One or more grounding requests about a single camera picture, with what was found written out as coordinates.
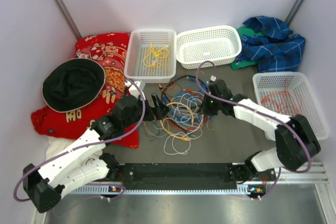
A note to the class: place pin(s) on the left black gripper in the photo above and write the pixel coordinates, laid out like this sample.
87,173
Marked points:
158,112

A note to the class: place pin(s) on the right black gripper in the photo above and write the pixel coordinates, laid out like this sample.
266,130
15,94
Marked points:
206,110

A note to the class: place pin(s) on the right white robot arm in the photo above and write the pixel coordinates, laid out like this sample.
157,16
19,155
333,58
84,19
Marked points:
294,138

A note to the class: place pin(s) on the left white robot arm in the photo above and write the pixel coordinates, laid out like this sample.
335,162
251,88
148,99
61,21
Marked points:
47,184

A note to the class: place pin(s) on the left white plastic basket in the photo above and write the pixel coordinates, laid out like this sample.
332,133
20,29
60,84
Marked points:
151,55

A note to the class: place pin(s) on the white plastic basket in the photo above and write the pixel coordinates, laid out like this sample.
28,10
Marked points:
290,93
151,55
218,44

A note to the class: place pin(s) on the middle white plastic basket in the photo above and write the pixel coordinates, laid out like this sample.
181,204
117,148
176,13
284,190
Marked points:
218,44

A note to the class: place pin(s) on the right white plastic basket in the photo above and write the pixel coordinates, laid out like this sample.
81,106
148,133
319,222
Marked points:
290,93

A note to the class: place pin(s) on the red patterned cloth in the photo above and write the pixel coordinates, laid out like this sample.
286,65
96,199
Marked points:
109,51

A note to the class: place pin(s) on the green cloth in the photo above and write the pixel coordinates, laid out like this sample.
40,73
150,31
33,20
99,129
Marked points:
245,31

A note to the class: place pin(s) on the blue plaid cloth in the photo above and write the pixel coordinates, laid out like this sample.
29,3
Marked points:
279,50

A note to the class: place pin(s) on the black round hat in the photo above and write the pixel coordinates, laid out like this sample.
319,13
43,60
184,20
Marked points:
73,85

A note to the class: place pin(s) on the white cloth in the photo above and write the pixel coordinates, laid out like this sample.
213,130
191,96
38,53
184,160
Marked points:
57,145

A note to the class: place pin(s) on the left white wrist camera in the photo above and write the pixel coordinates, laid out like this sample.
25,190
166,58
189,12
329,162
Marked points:
136,89

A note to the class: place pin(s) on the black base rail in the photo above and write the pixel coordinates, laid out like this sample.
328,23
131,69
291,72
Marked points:
177,176

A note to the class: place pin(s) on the slotted aluminium cable duct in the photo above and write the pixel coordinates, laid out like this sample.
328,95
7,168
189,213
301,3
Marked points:
241,189

